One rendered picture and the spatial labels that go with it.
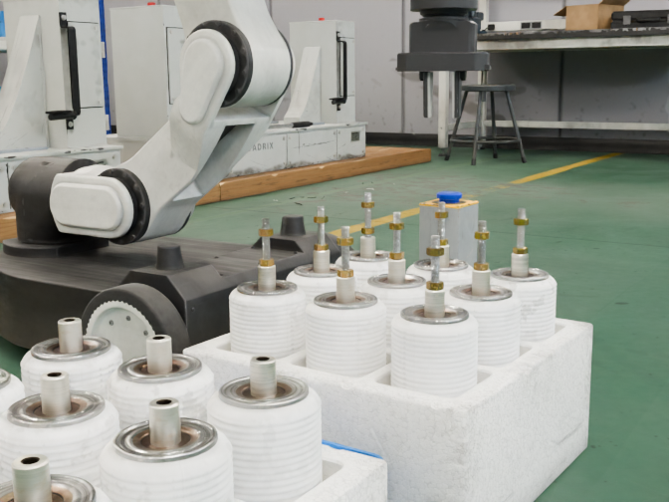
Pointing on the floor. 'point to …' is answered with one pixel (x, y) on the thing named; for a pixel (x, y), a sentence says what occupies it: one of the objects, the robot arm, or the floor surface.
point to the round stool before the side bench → (492, 122)
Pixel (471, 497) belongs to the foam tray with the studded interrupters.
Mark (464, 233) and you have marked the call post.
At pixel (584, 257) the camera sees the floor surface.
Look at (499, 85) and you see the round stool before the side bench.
